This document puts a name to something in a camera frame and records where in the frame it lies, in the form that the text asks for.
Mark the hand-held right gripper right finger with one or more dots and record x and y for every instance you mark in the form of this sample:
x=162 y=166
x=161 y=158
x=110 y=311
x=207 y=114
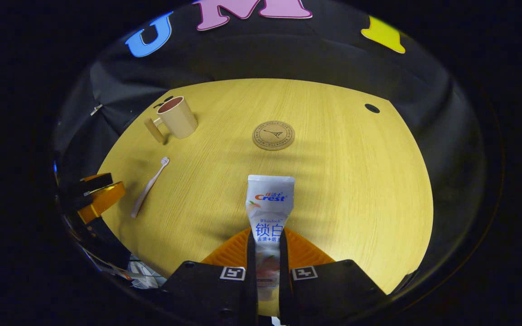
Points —
x=284 y=280

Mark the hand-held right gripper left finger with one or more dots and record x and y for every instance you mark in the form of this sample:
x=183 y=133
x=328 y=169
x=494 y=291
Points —
x=251 y=280

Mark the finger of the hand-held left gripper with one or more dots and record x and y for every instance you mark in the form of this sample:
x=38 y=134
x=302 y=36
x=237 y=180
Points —
x=104 y=199
x=93 y=183

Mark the pink toothbrush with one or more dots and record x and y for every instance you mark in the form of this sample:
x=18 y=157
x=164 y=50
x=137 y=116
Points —
x=147 y=188

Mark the round wooden coaster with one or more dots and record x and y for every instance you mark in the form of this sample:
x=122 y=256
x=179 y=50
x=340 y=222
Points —
x=273 y=135

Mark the white toothpaste tube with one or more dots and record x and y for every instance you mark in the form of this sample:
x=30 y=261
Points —
x=270 y=208

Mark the black backdrop cloth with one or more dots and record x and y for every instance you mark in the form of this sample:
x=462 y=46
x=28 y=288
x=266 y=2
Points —
x=288 y=50

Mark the white cloth clip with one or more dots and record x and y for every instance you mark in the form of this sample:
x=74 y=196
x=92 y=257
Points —
x=96 y=109

